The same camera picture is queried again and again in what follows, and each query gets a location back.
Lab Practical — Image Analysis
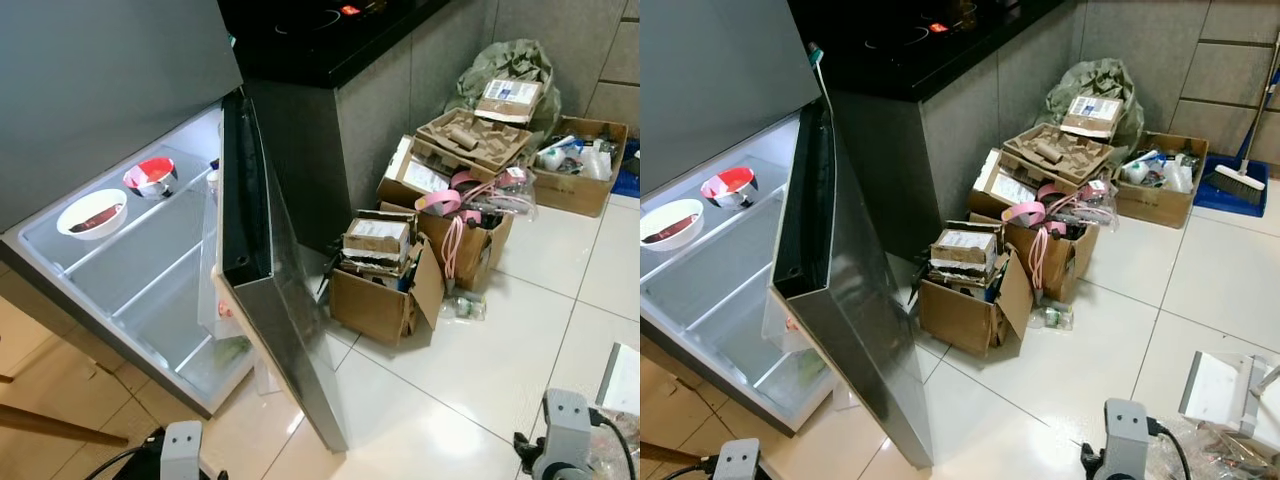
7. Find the glass fridge shelf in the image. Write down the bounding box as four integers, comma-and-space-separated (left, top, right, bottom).
105, 240, 216, 321
680, 255, 791, 336
20, 150, 221, 276
640, 160, 801, 291

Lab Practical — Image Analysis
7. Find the grey fridge lower door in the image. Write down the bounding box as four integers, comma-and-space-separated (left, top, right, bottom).
213, 88, 351, 453
768, 95, 936, 469

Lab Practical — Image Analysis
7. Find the steel grey fridge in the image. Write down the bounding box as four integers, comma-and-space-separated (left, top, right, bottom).
640, 0, 936, 469
0, 0, 351, 453

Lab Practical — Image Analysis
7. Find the clear plastic bag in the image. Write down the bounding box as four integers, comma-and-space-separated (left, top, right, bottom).
1150, 415, 1280, 480
585, 408, 641, 480

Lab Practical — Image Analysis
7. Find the white folding stand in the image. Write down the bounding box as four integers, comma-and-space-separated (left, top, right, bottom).
597, 342, 641, 419
1178, 350, 1280, 451

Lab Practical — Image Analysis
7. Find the open brown cardboard box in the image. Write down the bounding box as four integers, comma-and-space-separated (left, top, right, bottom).
1003, 205, 1101, 303
328, 205, 448, 347
917, 218, 1036, 358
415, 195, 516, 293

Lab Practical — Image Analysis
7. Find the small labelled cardboard box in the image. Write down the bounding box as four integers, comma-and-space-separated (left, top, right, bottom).
1060, 95, 1126, 141
930, 228, 999, 276
342, 217, 413, 266
473, 78, 546, 126

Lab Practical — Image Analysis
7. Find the pink tape roll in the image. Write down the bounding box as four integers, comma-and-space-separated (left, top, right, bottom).
1003, 200, 1049, 229
415, 188, 463, 217

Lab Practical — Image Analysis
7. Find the clear crisper drawer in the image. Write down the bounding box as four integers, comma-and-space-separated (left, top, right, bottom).
745, 320, 836, 426
170, 300, 256, 411

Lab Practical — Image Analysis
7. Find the white bowl with brown food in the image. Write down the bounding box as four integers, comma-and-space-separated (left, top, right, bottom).
57, 188, 129, 241
640, 198, 706, 249

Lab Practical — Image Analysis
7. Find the cardboard box of bottles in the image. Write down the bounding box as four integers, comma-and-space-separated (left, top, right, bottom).
532, 115, 631, 219
1115, 130, 1209, 229

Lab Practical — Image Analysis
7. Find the flat white labelled cardboard box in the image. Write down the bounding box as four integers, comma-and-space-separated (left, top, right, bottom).
376, 135, 471, 211
968, 148, 1056, 223

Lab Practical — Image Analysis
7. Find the green vegetable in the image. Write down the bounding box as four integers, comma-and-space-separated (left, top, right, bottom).
215, 335, 253, 369
795, 350, 831, 386

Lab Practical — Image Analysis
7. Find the brown pulp packing tray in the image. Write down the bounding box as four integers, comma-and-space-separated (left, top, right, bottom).
415, 107, 533, 173
1002, 122, 1116, 186

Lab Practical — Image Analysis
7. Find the green garbage bag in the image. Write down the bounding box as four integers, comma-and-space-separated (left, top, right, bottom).
458, 38, 563, 131
1045, 58, 1146, 151

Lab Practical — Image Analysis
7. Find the black floor mat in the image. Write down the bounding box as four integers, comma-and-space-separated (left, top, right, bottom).
112, 428, 166, 480

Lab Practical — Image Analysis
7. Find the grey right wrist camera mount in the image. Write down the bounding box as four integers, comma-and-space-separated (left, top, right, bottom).
543, 390, 593, 480
1104, 399, 1151, 480

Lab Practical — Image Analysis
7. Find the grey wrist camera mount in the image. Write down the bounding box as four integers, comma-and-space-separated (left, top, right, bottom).
160, 421, 204, 480
543, 390, 593, 480
1104, 399, 1151, 480
720, 438, 761, 480

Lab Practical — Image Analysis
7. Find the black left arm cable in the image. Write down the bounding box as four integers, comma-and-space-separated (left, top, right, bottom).
640, 455, 723, 480
85, 445, 161, 480

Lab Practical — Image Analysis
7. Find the pink cable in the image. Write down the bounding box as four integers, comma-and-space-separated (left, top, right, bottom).
1028, 185, 1116, 293
440, 175, 531, 283

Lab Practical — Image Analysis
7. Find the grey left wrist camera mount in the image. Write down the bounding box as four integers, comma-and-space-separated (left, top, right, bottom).
720, 438, 761, 480
160, 421, 204, 480

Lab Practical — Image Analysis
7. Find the grey handled broom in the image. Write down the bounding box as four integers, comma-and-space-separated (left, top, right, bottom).
1212, 60, 1280, 196

